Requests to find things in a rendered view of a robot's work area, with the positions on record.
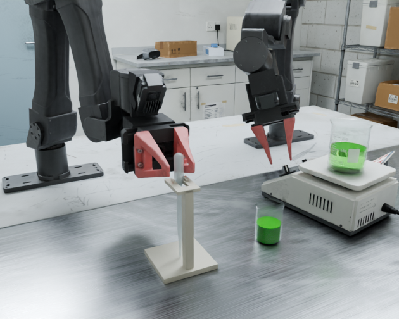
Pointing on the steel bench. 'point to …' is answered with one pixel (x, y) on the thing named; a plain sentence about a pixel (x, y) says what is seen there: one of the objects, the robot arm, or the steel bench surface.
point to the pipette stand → (193, 249)
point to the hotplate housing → (334, 200)
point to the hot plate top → (353, 183)
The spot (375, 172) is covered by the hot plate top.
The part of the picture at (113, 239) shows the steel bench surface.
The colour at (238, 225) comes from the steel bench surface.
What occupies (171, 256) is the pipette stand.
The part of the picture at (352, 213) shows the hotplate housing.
